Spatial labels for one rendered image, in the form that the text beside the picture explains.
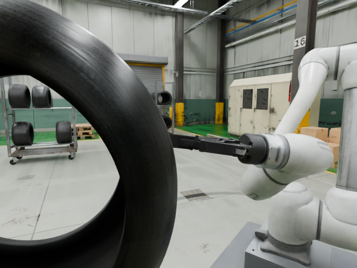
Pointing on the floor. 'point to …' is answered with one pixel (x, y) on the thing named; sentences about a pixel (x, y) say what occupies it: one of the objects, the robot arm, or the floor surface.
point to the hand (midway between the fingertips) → (178, 141)
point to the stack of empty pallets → (83, 132)
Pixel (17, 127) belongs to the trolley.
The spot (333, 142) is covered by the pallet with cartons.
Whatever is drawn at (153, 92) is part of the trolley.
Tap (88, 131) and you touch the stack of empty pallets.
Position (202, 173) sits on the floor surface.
